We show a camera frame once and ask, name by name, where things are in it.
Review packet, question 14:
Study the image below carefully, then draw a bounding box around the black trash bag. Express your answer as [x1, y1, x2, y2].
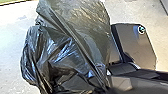
[19, 0, 113, 94]

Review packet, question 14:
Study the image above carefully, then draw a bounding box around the silver base bolt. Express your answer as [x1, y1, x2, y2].
[137, 25, 147, 36]

